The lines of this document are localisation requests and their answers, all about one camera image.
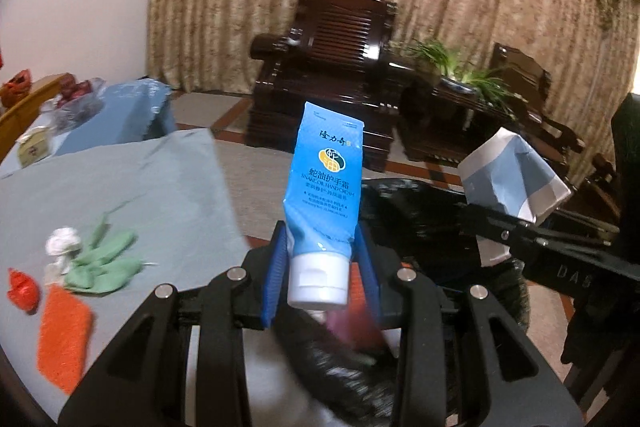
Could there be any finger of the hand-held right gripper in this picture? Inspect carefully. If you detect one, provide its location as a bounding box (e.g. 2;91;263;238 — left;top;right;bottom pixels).
461;201;618;260

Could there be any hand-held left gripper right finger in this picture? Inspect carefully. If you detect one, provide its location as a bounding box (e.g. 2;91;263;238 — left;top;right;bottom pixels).
354;227;587;427

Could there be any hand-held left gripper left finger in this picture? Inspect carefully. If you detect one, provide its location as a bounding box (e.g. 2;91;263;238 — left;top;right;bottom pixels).
57;221;293;427

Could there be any blue and white carton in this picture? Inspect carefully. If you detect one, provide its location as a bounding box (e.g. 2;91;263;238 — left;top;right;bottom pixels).
457;127;572;268

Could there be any trash bin with black bag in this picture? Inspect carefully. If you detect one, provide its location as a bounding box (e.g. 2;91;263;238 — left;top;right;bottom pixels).
272;177;531;427

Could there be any blue hand cream tube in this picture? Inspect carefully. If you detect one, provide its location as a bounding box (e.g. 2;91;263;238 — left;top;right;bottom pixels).
281;102;364;308

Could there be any dark wooden side table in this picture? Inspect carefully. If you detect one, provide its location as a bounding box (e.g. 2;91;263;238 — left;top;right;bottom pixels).
400;77;516;165

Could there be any dark wooden carved armchair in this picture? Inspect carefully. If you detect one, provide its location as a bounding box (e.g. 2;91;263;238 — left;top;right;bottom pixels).
487;42;621;218

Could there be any grey-blue table cloth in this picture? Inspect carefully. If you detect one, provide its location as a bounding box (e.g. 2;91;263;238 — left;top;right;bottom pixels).
0;127;251;427

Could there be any potted green plant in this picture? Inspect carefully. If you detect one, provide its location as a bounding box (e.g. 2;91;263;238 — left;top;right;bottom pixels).
407;37;516;108

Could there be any dark wooden slatted armchair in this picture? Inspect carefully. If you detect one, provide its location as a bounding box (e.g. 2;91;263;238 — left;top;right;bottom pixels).
247;0;401;172

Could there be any small white wrapper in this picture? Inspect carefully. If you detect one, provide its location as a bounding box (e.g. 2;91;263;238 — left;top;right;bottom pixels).
44;257;72;286

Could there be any blue coffee table cloth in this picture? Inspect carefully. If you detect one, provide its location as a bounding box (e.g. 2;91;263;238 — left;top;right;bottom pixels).
50;79;178;158

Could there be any orange scrubbing sponge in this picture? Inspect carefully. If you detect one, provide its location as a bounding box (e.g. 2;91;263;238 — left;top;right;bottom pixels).
37;284;95;395

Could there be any red crumpled wrapper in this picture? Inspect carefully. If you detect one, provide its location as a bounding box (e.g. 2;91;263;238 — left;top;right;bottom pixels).
6;268;40;315

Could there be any plastic bag of red fruit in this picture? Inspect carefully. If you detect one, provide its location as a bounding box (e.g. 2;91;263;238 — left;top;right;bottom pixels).
40;77;108;134

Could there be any beige tissue box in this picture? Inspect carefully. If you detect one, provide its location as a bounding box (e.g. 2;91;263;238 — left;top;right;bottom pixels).
17;129;53;168

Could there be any wooden television cabinet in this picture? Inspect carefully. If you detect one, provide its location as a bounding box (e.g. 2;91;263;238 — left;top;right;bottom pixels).
0;74;71;162

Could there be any red bag on cabinet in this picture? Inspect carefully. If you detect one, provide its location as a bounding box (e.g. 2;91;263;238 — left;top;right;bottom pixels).
0;69;33;108

